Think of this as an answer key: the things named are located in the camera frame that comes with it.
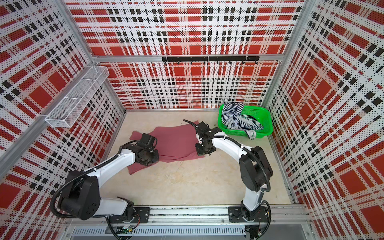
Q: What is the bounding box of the maroon tank top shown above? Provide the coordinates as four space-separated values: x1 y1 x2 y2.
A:
127 120 208 175

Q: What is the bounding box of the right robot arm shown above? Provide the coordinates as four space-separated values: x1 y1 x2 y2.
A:
191 122 273 222

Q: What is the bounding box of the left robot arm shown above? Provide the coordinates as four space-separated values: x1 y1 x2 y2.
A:
50 134 159 222

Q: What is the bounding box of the striped tank top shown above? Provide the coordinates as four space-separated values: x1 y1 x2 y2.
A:
221 103 264 140

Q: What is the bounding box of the green plastic basket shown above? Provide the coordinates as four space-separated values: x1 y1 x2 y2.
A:
218 105 273 139

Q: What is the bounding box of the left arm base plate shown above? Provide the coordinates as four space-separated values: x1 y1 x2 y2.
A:
109 207 151 224

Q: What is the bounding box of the aluminium front rail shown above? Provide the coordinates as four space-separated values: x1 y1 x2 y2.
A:
64 204 313 226

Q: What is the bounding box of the black hook rail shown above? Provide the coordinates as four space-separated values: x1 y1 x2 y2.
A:
162 56 260 64

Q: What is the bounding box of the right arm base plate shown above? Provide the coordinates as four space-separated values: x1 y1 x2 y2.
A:
228 206 270 223

